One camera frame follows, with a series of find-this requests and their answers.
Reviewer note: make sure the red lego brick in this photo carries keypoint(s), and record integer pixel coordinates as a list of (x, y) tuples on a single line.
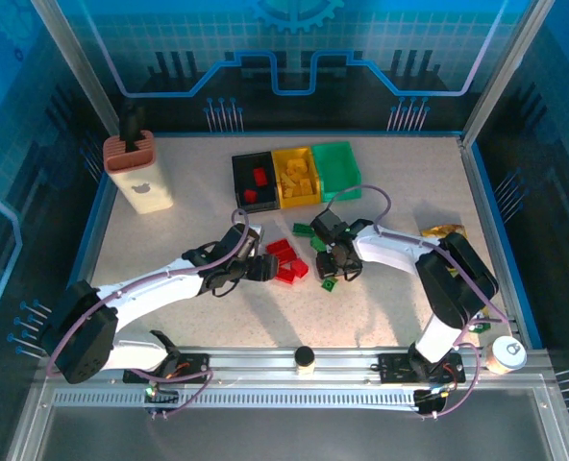
[(299, 269), (287, 255), (260, 176), (250, 195), (277, 245), (285, 276)]

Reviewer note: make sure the long green lego brick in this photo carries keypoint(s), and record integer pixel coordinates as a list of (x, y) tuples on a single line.
[(318, 244)]

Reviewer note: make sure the yellow plastic bin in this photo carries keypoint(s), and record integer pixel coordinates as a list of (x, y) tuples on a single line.
[(313, 199)]

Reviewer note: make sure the yellow lego brick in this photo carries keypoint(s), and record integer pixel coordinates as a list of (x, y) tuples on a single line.
[(287, 181), (289, 192), (298, 167), (306, 186)]

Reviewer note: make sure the green plastic bin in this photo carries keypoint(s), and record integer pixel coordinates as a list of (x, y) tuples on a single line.
[(335, 163)]

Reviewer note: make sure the black plastic bin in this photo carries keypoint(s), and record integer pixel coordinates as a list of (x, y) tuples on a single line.
[(243, 165)]

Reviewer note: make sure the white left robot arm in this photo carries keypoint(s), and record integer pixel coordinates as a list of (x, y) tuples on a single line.
[(150, 287)]

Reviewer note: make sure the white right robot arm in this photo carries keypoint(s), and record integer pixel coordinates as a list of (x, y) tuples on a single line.
[(390, 252)]

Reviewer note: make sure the small green lego brick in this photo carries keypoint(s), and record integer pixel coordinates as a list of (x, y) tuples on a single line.
[(330, 285)]

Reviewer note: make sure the bottle with black cap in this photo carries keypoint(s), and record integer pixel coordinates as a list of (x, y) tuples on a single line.
[(304, 356)]

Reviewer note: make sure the yellow snack bag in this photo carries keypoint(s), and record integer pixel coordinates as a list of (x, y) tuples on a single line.
[(433, 232)]

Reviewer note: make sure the white knife block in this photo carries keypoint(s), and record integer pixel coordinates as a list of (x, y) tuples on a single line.
[(142, 185)]

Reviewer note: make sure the green snack bag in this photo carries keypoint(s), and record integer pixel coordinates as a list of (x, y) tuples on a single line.
[(480, 327)]

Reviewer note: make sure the grey metal panel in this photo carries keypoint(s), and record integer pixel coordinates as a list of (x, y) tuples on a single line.
[(313, 434)]

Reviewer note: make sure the cup with white lid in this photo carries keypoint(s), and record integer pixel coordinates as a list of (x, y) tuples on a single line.
[(508, 353)]

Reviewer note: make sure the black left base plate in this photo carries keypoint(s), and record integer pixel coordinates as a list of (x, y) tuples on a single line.
[(193, 362)]

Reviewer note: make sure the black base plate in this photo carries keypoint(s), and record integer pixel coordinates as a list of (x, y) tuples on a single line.
[(193, 362), (392, 367)]

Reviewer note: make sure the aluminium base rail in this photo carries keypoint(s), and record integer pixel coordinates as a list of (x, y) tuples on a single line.
[(246, 365)]

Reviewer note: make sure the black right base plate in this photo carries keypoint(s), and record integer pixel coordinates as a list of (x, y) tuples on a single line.
[(392, 367)]

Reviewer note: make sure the aluminium frame post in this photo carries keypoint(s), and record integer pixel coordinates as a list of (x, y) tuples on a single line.
[(504, 67), (77, 67)]

